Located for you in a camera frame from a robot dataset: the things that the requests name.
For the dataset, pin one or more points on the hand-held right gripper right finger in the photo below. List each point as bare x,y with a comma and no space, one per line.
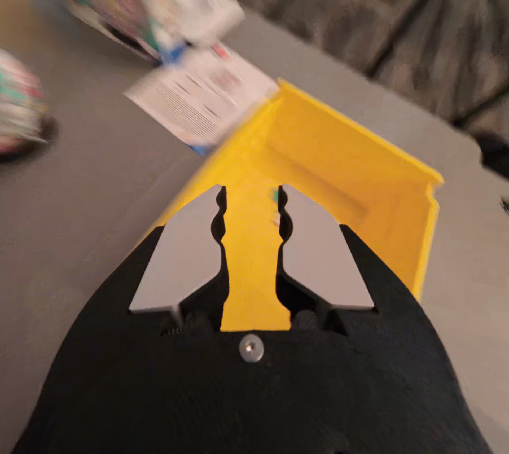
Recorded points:
322,259

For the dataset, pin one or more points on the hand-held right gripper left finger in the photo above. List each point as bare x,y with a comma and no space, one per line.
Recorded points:
179,259

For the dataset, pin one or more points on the colourful puzzle piece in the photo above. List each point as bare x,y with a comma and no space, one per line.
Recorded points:
275,207

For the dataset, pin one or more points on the yellow plastic bin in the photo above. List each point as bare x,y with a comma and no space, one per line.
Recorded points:
338,167

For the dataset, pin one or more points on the colourful puzzle ball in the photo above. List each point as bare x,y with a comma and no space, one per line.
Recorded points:
20,104

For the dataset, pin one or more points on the black ball stand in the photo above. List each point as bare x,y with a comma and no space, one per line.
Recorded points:
49,140

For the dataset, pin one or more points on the white instruction leaflet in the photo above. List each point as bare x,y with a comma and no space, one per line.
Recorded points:
199,104

